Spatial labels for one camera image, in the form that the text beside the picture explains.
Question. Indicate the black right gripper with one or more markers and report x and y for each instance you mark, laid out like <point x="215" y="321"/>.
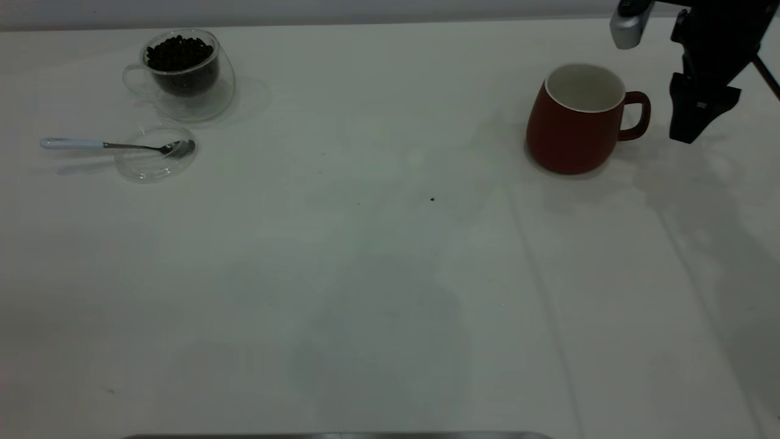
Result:
<point x="719" y="36"/>

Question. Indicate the red ceramic mug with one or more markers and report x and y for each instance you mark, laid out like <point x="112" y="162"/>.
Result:
<point x="567" y="134"/>

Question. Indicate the dark coffee beans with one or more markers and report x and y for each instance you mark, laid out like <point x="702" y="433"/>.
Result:
<point x="180" y="55"/>

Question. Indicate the clear round glass lid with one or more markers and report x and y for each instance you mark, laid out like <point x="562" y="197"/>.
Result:
<point x="152" y="167"/>

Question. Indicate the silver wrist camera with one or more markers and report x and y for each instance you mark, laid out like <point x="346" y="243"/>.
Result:
<point x="627" y="27"/>

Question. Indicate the clear double-wall glass cup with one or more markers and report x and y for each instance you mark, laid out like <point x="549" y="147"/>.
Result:
<point x="201" y="100"/>

